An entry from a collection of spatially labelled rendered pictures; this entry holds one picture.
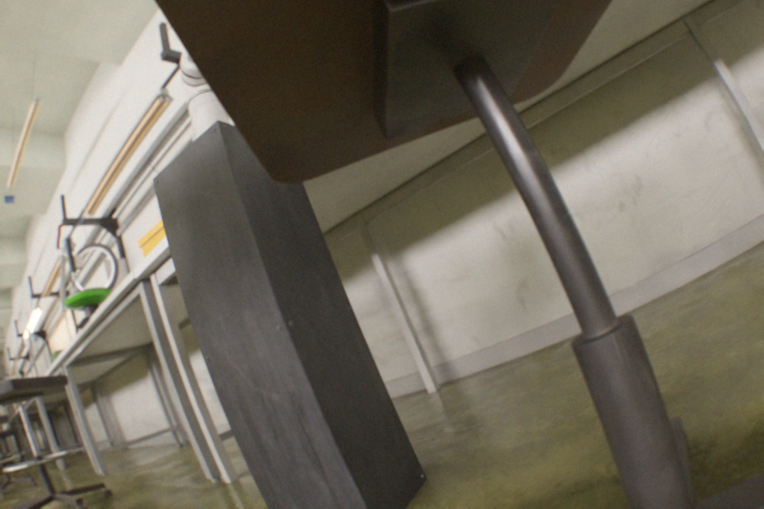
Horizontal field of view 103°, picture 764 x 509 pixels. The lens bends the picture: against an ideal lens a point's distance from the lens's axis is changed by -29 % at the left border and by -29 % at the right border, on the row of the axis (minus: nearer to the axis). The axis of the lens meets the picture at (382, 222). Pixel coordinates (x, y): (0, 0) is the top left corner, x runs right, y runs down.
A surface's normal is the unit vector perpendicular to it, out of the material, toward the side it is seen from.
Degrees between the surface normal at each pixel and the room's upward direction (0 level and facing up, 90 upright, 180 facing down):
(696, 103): 90
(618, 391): 90
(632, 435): 90
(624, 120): 90
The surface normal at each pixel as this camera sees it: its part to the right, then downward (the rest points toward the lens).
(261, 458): -0.41, -0.04
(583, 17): 0.39, 0.89
